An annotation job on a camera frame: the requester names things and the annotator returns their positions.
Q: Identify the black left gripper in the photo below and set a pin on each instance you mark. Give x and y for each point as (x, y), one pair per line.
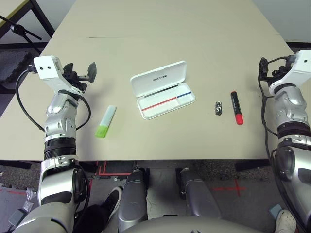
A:
(73, 78)

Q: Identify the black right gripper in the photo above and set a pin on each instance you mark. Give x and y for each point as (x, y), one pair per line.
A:
(279, 72)

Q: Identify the black marker with red cap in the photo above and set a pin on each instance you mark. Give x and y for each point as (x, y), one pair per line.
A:
(236, 106)

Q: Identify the green translucent highlighter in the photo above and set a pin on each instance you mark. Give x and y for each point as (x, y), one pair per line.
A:
(107, 119)

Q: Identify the small black binder clip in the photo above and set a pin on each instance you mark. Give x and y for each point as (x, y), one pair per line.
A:
(218, 108)

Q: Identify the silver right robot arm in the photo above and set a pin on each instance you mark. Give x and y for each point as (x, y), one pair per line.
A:
(289, 102)

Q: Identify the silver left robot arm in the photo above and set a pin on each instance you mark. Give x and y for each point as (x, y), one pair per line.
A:
(58, 109)

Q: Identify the white plastic pencil case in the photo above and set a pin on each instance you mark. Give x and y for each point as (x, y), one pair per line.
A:
(158, 80)

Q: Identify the black foam floor mat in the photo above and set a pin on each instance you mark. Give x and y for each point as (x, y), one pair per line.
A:
(12, 65)

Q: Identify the black tripod stand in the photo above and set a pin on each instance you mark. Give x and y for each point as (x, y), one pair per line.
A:
(15, 28)

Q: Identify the black framed side table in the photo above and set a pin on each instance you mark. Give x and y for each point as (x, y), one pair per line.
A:
(7, 7)

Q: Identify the black table foot bar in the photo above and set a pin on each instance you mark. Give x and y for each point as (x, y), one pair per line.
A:
(14, 165)
(250, 166)

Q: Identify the red floor tape lines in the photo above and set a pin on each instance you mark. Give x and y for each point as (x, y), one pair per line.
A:
(114, 174)

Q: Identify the red floor tape cross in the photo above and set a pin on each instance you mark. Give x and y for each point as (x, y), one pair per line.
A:
(238, 188)

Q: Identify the black bystander shoe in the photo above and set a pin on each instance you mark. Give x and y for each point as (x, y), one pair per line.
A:
(115, 197)

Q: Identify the clear plastic bag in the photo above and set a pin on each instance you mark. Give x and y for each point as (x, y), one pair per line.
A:
(29, 193)
(28, 206)

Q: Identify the grey robot left leg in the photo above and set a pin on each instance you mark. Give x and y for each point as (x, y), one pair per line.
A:
(132, 201)

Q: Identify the grey robot leg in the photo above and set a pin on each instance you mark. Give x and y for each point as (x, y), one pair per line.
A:
(199, 194)
(132, 201)

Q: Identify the grey robot right leg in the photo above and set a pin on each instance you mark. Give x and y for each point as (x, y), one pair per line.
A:
(199, 194)

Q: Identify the small blue grey box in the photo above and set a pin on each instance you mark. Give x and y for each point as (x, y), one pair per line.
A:
(275, 210)

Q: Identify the black bystander trouser leg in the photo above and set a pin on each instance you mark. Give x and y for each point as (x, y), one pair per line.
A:
(92, 218)

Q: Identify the white bystander shoe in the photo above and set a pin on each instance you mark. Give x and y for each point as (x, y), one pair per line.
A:
(286, 221)

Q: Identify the grey robot torso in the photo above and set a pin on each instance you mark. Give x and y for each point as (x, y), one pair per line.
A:
(194, 225)

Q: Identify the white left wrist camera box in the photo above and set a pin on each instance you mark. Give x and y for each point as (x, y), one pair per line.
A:
(48, 75)

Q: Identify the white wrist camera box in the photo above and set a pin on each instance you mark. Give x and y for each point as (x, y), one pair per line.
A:
(48, 75)
(301, 68)

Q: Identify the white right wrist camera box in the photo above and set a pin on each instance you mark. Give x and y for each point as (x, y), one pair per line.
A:
(301, 68)

